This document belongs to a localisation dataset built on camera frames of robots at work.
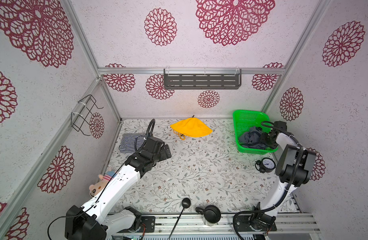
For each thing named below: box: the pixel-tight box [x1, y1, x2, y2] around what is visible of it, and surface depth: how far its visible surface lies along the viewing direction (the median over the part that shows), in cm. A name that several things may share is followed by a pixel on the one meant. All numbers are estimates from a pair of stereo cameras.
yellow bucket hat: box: [170, 117, 213, 140], surface depth 115 cm
